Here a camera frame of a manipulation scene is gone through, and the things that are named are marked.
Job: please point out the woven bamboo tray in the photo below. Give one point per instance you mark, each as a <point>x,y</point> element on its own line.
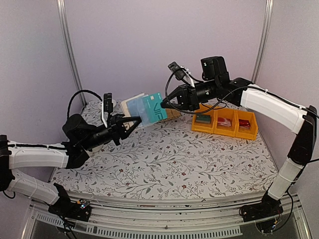
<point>172,114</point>

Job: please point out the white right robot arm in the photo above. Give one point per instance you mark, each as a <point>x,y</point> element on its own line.
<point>216,84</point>

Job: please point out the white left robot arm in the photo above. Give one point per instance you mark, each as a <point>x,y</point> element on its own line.
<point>82,138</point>

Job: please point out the aluminium frame post left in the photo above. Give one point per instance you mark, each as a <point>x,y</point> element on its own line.
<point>68,44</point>

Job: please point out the aluminium frame post right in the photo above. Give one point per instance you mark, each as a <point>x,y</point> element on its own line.
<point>263,39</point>

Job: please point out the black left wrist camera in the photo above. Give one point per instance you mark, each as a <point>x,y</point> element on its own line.
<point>106,108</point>

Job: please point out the green item in bin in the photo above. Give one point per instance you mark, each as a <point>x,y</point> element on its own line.
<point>206,119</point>

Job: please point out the aluminium front rail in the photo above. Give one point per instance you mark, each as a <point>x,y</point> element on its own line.
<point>203,218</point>

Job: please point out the yellow bin right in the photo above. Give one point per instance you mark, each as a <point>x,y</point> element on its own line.
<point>251,133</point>

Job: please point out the cream ceramic mug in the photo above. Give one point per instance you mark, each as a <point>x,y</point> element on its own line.
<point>96,149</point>

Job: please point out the yellow bin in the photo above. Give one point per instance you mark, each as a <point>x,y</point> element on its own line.
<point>201,127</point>
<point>251,133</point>
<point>225,131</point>

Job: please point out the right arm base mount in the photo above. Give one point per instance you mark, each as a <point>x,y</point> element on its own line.
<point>268,207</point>

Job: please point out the pink red item in bin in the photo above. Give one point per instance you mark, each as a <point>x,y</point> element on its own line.
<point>225,122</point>

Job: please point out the floral patterned table mat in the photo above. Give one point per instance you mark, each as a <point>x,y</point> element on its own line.
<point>168,160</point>

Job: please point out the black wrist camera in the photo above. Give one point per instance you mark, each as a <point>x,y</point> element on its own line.
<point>181,73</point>
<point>106,108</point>

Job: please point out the red cards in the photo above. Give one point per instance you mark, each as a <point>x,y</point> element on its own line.
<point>243,123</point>

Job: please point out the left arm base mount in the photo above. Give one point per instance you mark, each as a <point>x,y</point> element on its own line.
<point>65,208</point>

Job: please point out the teal green credit card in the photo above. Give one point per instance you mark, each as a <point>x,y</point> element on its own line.
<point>154,111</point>

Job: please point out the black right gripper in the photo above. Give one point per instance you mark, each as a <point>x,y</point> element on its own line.
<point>192,97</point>

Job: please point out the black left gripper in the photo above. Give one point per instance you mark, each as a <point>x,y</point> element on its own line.
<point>114,129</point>

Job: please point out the aluminium frame post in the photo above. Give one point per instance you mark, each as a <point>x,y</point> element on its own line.
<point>68,44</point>
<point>263,39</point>

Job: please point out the yellow bin middle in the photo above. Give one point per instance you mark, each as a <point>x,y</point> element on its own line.
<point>225,131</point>

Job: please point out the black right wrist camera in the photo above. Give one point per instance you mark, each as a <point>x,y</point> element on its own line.
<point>181,73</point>

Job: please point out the yellow bin left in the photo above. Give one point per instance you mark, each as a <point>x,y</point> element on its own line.
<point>201,127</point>

